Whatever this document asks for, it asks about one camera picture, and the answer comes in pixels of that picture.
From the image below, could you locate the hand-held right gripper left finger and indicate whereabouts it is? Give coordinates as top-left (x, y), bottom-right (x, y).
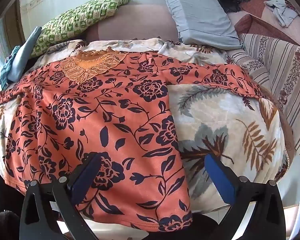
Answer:
top-left (19, 152), bottom-right (103, 240)

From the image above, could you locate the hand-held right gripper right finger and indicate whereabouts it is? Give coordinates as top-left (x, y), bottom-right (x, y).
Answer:
top-left (204, 153), bottom-right (290, 240)

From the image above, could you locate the orange floral blouse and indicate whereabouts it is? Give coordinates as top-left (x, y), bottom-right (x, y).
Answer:
top-left (0, 50), bottom-right (265, 233)

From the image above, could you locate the leaf print fleece blanket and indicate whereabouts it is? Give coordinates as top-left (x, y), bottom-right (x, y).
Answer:
top-left (0, 38), bottom-right (290, 210)

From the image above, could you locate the dark fleece clothing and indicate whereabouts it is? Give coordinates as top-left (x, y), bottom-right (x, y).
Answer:
top-left (0, 172), bottom-right (23, 240)

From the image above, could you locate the teal patterned cloth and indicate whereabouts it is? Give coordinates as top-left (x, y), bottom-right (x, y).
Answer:
top-left (0, 45), bottom-right (22, 85)

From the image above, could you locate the light blue folded cloth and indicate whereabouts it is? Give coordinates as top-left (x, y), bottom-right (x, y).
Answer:
top-left (7, 26), bottom-right (43, 82)

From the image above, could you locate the green patterned pillow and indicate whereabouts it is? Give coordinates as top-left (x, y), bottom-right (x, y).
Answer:
top-left (30, 0), bottom-right (130, 58)

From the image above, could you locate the brown pink bedding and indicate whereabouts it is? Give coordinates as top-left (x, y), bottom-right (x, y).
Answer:
top-left (226, 1), bottom-right (300, 48)

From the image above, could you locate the light blue pillow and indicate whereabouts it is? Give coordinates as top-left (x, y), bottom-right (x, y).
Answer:
top-left (156, 0), bottom-right (244, 50)

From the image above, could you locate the mauve bed sheet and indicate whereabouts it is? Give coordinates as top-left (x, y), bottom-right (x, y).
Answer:
top-left (86, 4), bottom-right (179, 42)

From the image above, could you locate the small white blue garment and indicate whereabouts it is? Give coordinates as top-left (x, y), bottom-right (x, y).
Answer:
top-left (264, 0), bottom-right (300, 28)

